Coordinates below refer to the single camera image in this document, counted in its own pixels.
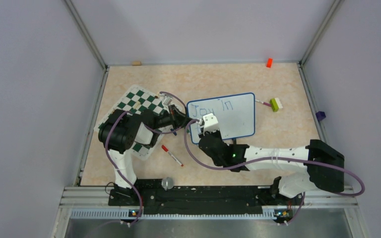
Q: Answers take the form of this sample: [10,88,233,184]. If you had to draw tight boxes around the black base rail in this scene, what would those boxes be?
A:
[108,179,302,215]

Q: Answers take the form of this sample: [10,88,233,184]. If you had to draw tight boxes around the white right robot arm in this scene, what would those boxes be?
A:
[198,131,344,204]

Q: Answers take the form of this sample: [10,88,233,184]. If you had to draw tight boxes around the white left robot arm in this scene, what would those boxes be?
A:
[98,105,191,205]

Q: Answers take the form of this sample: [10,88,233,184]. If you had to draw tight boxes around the wooden cork piece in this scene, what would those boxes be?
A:
[131,60,142,66]

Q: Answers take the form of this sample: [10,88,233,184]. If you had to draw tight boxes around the red cap marker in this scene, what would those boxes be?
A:
[161,145,184,167]

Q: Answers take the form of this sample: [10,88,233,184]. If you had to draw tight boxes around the light wooden chess piece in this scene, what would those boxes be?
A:
[133,102,141,110]

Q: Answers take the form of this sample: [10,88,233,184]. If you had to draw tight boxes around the purple toy block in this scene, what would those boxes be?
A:
[315,111,326,122]

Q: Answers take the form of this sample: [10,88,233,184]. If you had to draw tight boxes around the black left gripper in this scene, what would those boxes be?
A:
[152,104,195,130]

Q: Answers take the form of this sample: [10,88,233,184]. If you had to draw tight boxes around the green white chessboard mat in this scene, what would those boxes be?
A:
[94,85,168,161]

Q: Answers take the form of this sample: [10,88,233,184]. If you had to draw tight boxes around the green white toy brick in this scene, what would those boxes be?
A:
[270,98,283,112]

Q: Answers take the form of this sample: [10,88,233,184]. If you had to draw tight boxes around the blue framed whiteboard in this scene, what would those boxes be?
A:
[187,92,255,140]

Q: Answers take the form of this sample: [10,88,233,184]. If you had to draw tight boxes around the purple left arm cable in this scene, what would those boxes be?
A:
[104,91,188,227]

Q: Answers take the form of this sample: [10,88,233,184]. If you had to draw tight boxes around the orange toy block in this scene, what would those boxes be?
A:
[266,58,273,68]

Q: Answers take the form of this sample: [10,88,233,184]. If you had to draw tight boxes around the purple cap marker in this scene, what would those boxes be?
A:
[255,99,272,108]

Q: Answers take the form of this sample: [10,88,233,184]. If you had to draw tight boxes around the grey round knob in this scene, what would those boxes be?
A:
[161,177,174,190]

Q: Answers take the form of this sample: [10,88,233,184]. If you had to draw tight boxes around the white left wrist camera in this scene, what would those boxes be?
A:
[159,93,174,107]

